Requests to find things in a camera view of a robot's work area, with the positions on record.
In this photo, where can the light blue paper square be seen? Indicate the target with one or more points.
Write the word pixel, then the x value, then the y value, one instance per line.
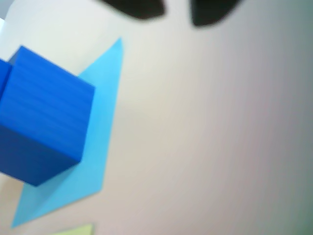
pixel 102 110

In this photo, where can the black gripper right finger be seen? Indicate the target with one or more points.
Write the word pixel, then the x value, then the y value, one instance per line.
pixel 210 12

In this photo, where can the large blue cube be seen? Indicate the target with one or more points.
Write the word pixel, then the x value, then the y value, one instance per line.
pixel 49 110

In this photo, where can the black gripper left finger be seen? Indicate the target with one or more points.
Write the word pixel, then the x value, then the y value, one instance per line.
pixel 139 8

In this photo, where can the green paper square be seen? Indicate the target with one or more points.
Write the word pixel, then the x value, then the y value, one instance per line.
pixel 78 230

